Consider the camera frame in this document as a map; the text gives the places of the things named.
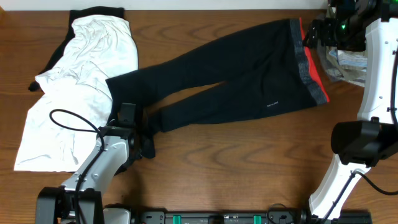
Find black leggings grey red waistband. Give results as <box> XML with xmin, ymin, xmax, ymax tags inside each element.
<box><xmin>106</xmin><ymin>19</ymin><xmax>329</xmax><ymax>159</ymax></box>

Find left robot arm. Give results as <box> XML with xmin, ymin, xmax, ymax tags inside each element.
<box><xmin>35</xmin><ymin>103</ymin><xmax>142</xmax><ymax>223</ymax></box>

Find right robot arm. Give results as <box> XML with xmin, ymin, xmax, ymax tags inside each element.
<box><xmin>295</xmin><ymin>0</ymin><xmax>397</xmax><ymax>223</ymax></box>

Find khaki folded shorts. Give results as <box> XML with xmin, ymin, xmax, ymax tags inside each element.
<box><xmin>320</xmin><ymin>7</ymin><xmax>368</xmax><ymax>83</ymax></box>

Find white t-shirt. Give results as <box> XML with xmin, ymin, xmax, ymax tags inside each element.
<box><xmin>13</xmin><ymin>14</ymin><xmax>139</xmax><ymax>174</ymax></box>

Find black garment under pile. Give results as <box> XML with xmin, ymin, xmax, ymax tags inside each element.
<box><xmin>27</xmin><ymin>6</ymin><xmax>128</xmax><ymax>177</ymax></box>

